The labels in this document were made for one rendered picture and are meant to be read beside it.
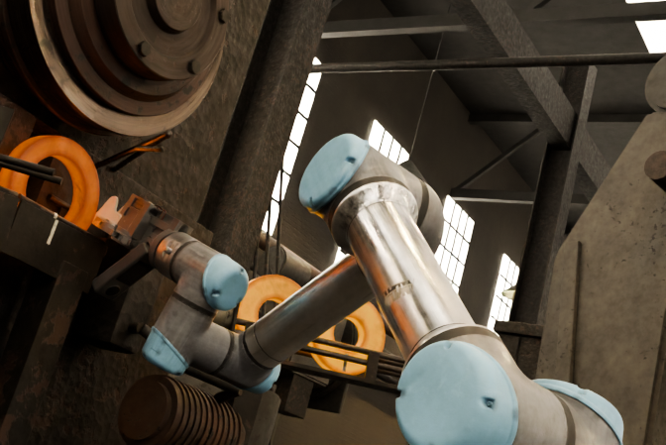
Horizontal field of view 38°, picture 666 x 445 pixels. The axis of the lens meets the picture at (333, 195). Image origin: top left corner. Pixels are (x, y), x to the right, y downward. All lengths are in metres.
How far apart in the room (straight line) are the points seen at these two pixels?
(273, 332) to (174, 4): 0.57
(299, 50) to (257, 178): 0.94
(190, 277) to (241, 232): 4.54
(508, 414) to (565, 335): 3.14
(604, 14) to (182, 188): 8.92
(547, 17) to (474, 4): 2.13
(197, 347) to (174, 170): 0.60
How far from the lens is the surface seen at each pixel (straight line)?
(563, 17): 10.85
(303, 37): 6.53
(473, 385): 0.94
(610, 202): 4.26
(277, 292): 1.82
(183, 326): 1.49
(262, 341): 1.51
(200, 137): 2.08
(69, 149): 1.65
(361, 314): 1.88
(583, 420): 1.06
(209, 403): 1.71
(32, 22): 1.59
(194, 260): 1.50
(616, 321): 4.03
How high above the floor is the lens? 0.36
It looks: 19 degrees up
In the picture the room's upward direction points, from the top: 16 degrees clockwise
